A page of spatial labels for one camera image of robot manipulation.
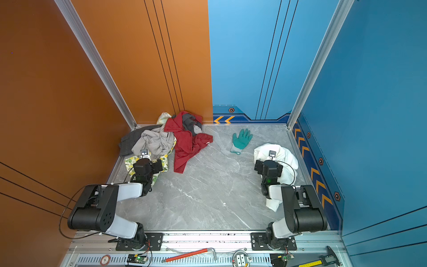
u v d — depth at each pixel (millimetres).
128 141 1066
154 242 740
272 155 800
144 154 806
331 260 687
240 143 1087
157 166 896
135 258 710
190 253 710
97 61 863
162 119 1143
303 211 446
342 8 698
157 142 998
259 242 725
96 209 456
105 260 696
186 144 1012
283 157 922
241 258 632
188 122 1068
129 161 994
